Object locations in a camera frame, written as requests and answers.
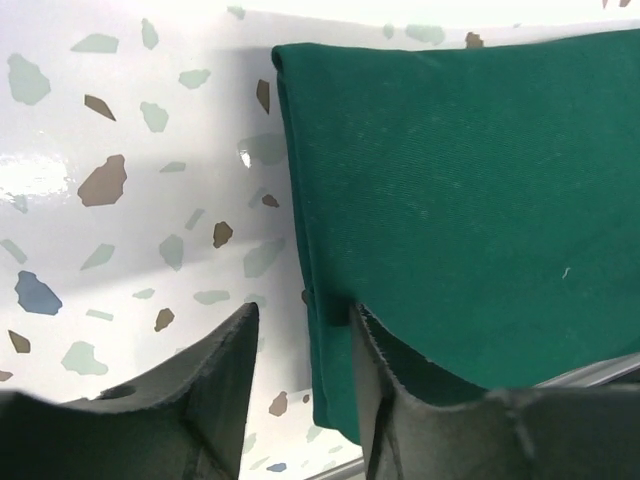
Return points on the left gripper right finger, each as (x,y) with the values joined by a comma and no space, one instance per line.
(419,421)

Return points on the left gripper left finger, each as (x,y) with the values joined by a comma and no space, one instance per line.
(183,419)

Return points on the green surgical cloth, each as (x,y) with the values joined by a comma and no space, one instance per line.
(483,203)

